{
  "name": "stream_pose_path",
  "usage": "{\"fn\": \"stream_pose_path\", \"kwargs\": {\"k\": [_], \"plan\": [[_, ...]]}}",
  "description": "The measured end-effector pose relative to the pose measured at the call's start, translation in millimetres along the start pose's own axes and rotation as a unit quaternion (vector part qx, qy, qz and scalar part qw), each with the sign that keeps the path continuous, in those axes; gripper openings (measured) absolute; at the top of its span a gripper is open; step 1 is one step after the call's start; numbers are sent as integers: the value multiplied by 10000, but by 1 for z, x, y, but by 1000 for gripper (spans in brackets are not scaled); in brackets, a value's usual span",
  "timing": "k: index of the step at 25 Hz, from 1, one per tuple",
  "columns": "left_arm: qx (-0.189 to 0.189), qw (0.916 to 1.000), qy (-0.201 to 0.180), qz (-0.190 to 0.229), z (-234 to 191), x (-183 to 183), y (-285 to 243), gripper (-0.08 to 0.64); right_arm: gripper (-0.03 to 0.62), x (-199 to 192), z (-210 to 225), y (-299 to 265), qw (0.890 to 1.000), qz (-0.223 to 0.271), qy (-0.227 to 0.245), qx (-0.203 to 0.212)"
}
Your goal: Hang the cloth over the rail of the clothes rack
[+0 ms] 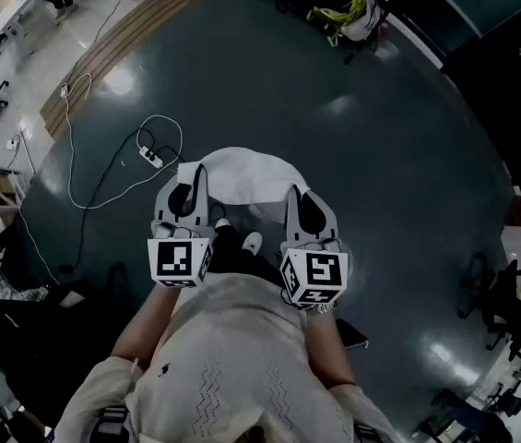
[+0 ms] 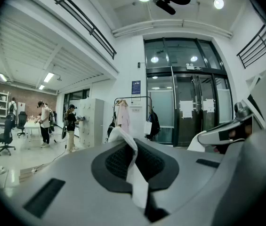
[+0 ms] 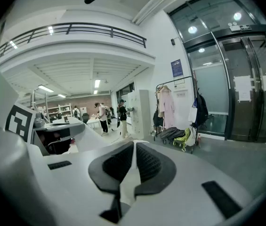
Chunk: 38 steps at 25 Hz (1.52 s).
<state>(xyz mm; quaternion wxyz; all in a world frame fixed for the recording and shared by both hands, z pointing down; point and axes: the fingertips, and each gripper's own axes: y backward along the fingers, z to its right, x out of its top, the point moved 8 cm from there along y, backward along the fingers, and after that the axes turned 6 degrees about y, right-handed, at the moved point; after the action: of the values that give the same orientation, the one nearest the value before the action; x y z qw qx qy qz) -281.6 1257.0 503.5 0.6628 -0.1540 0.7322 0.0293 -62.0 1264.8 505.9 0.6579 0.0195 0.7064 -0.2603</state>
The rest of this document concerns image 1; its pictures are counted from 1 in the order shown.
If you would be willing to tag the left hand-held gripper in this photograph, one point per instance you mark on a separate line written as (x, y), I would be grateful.
(174, 259)

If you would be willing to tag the person's cream knit sweater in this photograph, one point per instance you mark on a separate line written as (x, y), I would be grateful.
(241, 339)

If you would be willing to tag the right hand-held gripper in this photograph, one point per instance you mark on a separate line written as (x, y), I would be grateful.
(322, 270)

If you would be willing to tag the silver wristwatch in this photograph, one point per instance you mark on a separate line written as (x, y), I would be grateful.
(324, 308)

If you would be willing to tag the brown ribbed floor ramp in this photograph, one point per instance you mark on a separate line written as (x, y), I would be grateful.
(117, 49)

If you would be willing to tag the person's black trousers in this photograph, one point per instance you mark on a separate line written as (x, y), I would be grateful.
(232, 256)

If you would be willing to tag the white power strip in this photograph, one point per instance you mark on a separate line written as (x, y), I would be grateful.
(151, 157)

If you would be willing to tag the person's right forearm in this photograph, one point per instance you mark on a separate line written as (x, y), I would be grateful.
(329, 349)

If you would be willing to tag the small white power adapter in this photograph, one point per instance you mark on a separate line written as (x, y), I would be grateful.
(64, 91)

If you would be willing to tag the person's left forearm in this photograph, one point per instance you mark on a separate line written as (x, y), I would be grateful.
(145, 326)

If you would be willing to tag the black notebook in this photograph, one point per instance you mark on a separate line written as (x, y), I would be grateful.
(351, 334)

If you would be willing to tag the yellow-green bag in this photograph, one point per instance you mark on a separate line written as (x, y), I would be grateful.
(334, 14)

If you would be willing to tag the person's white shoe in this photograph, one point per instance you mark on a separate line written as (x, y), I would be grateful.
(223, 223)
(253, 242)

